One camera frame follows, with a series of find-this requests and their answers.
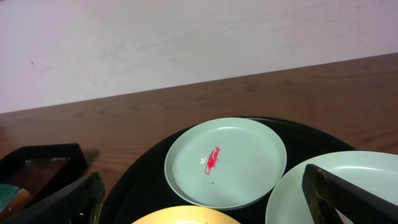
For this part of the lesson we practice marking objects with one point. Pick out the yellow plate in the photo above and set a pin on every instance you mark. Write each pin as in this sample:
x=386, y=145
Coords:
x=186, y=214

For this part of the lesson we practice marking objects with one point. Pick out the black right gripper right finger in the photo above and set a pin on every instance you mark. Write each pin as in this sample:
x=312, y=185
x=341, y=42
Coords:
x=332, y=199

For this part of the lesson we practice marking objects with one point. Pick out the green yellow sponge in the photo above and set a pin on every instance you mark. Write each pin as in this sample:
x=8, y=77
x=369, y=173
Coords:
x=13, y=198

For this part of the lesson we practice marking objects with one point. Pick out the rectangular black water tray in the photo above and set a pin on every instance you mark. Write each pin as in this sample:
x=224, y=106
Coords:
x=42, y=170

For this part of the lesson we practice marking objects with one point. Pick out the light green plate with stain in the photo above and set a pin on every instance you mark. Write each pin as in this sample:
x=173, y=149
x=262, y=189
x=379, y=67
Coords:
x=225, y=163

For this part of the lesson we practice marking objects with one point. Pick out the round black tray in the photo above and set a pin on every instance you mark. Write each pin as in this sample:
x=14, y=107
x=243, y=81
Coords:
x=143, y=189

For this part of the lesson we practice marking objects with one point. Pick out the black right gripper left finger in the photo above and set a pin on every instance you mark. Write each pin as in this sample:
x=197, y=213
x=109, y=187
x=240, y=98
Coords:
x=78, y=202

